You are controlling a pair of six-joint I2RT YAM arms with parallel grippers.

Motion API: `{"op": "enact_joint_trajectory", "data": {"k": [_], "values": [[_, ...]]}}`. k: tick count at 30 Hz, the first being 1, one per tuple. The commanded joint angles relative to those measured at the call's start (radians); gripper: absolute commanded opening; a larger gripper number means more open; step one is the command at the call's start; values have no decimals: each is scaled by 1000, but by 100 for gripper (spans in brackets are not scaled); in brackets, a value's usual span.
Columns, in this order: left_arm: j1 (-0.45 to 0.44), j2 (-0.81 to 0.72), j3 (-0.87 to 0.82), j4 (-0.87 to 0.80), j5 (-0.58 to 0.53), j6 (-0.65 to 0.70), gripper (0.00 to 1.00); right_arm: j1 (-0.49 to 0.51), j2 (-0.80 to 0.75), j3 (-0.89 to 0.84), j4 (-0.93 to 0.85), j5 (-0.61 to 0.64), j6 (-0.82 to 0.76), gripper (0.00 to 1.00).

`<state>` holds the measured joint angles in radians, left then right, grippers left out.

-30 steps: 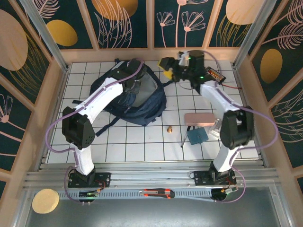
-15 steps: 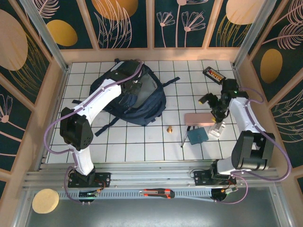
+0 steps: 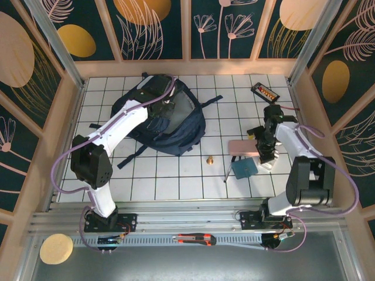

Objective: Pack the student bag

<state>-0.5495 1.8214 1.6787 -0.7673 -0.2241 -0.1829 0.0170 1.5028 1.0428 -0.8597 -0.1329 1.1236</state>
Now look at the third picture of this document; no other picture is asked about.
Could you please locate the navy blue backpack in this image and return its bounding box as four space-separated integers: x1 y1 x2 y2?
89 72 223 170

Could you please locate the black board with orange connectors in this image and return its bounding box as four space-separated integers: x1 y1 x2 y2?
250 82 281 105

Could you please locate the black controller board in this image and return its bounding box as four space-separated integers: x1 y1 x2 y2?
261 232 295 250
97 235 123 246

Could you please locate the red and black utility knife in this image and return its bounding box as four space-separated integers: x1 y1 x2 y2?
172 233 217 246

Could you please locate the round cork disc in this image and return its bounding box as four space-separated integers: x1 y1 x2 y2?
39 233 74 265

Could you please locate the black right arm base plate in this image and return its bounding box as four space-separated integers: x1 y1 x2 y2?
239 211 293 231

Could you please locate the aluminium frame post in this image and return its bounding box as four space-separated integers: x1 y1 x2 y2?
23 0 87 90
288 0 338 86

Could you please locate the aluminium rail frame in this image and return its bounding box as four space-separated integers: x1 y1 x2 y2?
28 200 351 235

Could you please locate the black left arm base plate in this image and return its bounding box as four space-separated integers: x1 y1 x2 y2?
84 213 138 234

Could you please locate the grey slotted cable duct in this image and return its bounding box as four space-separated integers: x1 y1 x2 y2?
71 234 264 250

